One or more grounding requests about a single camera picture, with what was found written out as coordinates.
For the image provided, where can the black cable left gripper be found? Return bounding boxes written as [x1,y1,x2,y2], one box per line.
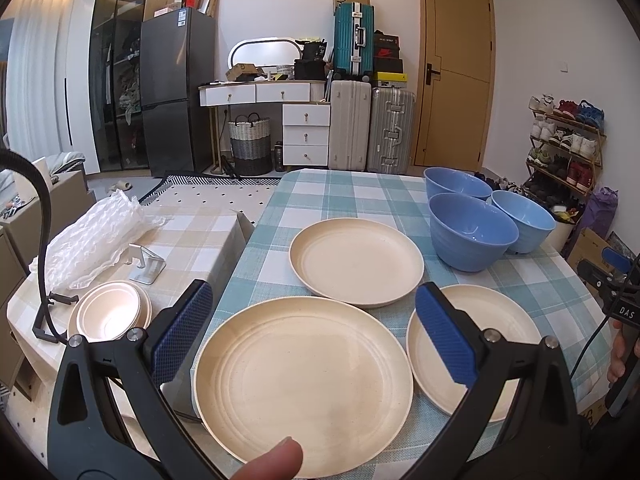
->
[0,148,82,345]

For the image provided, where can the beige suitcase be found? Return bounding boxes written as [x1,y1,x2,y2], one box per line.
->
[329,80,371,171]

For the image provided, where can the silver suitcase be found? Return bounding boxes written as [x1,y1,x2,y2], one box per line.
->
[367,88,416,174]

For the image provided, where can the person left hand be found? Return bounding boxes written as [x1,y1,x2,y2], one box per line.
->
[231,437,304,480]

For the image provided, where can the oval mirror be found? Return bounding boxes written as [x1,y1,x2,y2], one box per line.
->
[226,37,303,81]

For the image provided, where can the beige checkered tablecloth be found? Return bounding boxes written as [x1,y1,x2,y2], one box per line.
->
[6,211,256,456]

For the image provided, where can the metal phone stand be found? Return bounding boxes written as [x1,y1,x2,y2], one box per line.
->
[126,244,166,285]

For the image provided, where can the stack of small beige plates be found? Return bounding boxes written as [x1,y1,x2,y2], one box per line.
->
[67,281,153,342]

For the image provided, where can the white dressing desk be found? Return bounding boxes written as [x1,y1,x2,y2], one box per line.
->
[198,80,330,177]

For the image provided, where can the woven laundry basket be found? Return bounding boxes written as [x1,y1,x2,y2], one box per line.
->
[229,113,272,177]

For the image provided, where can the dark blue bowl front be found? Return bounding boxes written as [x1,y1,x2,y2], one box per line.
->
[427,193,520,273]

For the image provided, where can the large beige plate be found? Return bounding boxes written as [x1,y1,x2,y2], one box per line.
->
[193,296,413,478]

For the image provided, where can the cardboard box on floor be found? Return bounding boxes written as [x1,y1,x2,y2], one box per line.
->
[567,229,614,273]

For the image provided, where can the teal suitcase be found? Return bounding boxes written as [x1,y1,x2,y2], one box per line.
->
[333,2,374,82]

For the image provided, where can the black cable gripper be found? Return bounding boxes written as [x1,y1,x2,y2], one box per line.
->
[0,148,82,345]
[569,316,614,380]

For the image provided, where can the patterned floor rug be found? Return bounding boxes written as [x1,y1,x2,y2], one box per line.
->
[139,174,280,224]

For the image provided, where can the shoe rack with shoes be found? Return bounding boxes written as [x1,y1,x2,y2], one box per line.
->
[523,94,606,220]

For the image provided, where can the stacked shoe boxes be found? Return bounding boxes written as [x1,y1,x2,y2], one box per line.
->
[373,30,408,89]

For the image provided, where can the dark blue bowl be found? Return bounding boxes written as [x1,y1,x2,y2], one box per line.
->
[427,193,520,273]
[423,167,492,200]

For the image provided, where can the white trash bin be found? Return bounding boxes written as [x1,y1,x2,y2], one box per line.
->
[547,205,577,252]

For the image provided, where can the black refrigerator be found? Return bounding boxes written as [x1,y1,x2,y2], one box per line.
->
[140,8,216,177]

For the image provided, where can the glass door wardrobe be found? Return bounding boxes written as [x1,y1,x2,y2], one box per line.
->
[89,0,149,172]

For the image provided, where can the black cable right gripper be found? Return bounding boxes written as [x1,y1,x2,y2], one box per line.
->
[569,316,614,380]

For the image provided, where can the white drawer cabinet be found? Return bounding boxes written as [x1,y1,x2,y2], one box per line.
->
[282,103,331,167]

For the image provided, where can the purple bag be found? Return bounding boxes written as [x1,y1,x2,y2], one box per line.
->
[578,186,618,238]

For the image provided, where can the person right hand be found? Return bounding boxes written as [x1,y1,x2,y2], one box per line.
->
[606,320,628,385]

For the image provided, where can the light blue bowl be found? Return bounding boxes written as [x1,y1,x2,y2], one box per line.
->
[490,190,556,255]

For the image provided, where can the teal checkered tablecloth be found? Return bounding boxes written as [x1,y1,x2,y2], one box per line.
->
[192,169,613,479]

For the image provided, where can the bubble wrap bag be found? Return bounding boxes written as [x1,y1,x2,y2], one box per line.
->
[44,190,166,292]

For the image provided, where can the wooden door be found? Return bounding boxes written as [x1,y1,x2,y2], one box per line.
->
[412,0,496,171]

